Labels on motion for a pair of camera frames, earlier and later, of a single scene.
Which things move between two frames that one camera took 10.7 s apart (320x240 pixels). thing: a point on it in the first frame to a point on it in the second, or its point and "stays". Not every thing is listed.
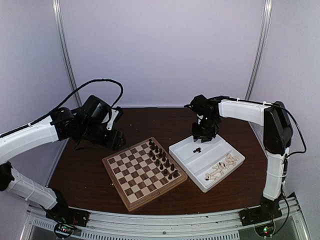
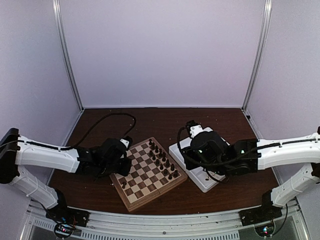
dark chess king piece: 167,164 stays
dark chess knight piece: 163,158 stays
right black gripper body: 207,129 to 191,164
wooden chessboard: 142,172 stays
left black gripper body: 91,132 to 110,167
